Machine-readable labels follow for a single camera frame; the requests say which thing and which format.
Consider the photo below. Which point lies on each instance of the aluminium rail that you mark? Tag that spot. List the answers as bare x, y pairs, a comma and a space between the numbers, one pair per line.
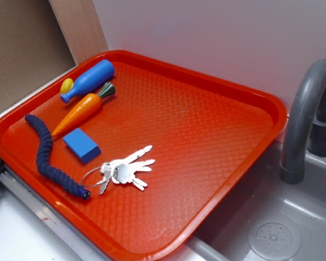
70, 238

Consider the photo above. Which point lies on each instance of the grey toy faucet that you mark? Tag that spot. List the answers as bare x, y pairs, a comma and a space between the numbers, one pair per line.
306, 127

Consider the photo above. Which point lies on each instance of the brown cardboard panel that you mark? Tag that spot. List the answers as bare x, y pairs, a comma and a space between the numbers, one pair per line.
33, 50

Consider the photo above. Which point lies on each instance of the grey toy sink basin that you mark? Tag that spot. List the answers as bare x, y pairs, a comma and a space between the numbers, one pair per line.
263, 218

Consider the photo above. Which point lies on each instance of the silver keys on ring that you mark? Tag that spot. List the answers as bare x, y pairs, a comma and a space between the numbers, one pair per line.
123, 171

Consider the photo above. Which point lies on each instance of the blue rectangular block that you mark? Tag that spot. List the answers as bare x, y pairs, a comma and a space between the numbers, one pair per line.
82, 145

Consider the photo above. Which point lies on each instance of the yellow toy duck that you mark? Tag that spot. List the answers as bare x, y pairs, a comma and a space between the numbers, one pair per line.
66, 85

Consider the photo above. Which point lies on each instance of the red plastic tray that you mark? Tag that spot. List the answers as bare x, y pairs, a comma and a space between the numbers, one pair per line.
205, 134

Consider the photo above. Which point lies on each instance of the orange toy carrot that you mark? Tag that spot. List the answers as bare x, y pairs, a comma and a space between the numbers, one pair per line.
85, 108

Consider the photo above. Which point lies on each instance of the blue toy bottle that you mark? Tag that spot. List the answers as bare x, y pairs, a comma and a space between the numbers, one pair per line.
90, 80

